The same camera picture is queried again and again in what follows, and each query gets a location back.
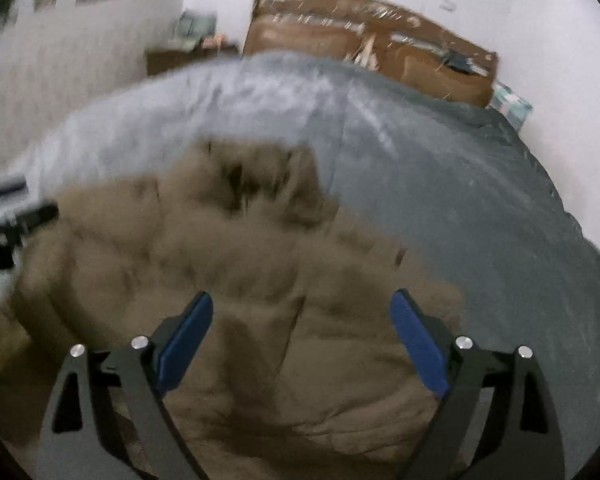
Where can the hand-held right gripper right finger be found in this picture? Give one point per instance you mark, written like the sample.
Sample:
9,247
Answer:
420,342

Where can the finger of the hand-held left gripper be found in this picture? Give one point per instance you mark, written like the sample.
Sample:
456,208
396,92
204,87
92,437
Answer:
2,186
37,215

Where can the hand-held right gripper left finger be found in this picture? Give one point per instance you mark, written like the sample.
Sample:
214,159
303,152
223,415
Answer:
185,345

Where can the brown puffer jacket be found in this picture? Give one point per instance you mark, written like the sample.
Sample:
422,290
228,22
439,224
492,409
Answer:
260,260

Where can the grey plush blanket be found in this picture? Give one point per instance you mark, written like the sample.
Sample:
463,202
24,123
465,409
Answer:
430,185

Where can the wooden nightstand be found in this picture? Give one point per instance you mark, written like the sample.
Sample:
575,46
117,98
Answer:
180,62

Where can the green bag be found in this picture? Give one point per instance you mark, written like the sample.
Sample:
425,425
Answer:
197,27

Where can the plaid pillow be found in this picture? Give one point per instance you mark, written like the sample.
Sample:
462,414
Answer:
512,105

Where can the wooden headboard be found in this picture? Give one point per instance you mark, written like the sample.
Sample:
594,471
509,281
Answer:
320,40

